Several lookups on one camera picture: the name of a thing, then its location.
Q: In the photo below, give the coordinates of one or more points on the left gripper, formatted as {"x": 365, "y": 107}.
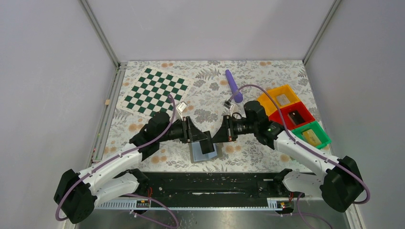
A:
{"x": 190, "y": 132}

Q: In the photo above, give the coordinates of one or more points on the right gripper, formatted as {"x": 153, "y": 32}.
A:
{"x": 226, "y": 133}

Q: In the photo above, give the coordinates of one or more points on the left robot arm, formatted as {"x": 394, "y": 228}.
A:
{"x": 78, "y": 193}

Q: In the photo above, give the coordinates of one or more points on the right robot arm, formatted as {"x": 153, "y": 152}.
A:
{"x": 336, "y": 180}

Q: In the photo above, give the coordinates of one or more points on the purple cylinder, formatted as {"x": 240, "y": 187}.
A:
{"x": 234, "y": 88}

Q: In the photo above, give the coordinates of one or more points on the yellow bin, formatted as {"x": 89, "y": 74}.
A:
{"x": 270, "y": 104}

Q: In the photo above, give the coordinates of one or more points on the green white chessboard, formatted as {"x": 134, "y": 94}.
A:
{"x": 149, "y": 92}

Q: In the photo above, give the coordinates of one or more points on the silver item in yellow bin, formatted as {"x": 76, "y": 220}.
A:
{"x": 283, "y": 100}

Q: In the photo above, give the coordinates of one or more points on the black item in red bin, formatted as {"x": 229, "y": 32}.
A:
{"x": 296, "y": 118}

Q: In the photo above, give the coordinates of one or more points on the red bin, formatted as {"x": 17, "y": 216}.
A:
{"x": 300, "y": 107}

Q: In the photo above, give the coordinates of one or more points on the yellow item in green bin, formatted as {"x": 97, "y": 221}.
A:
{"x": 311, "y": 138}

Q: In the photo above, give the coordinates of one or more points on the green bin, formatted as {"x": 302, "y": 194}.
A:
{"x": 315, "y": 126}

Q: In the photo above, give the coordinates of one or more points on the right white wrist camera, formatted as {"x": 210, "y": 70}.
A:
{"x": 230, "y": 106}

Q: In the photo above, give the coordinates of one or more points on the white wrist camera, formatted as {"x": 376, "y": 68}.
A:
{"x": 230, "y": 106}
{"x": 180, "y": 107}

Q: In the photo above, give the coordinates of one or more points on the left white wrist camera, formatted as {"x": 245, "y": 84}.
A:
{"x": 180, "y": 107}

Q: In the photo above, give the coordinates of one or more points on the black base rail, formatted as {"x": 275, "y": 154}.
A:
{"x": 214, "y": 190}

